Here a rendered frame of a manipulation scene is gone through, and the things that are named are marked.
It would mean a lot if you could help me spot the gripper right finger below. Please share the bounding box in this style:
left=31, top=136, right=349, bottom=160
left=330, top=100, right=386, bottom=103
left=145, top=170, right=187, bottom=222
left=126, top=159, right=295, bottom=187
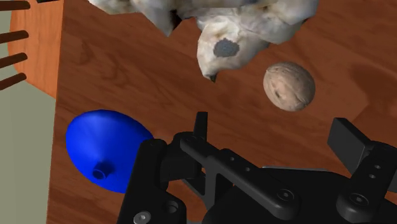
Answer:
left=327, top=117, right=397, bottom=224

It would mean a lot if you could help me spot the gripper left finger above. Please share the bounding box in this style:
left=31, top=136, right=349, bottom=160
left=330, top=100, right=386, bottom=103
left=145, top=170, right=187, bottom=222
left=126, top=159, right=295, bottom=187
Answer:
left=116, top=111, right=302, bottom=224

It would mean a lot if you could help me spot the brown round nut ball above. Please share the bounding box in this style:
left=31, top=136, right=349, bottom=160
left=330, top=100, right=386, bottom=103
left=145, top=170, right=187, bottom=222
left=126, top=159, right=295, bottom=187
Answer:
left=263, top=61, right=316, bottom=113

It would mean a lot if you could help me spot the blue cone-shaped funnel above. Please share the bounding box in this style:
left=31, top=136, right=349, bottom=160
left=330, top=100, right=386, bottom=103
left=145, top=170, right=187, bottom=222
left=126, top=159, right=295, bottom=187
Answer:
left=66, top=109, right=155, bottom=194

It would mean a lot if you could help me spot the reddish brown wooden table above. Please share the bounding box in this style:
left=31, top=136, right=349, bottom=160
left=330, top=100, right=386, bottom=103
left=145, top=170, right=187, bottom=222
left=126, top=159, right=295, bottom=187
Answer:
left=7, top=0, right=397, bottom=224

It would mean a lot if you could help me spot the white lumpy plush figure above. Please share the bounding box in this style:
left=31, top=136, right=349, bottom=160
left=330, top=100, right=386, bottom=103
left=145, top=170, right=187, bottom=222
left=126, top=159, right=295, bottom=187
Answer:
left=87, top=0, right=320, bottom=83

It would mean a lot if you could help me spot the dark brown slatted chair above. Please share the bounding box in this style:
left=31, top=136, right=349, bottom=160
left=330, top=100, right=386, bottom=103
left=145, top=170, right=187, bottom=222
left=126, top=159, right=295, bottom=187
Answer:
left=0, top=0, right=31, bottom=92

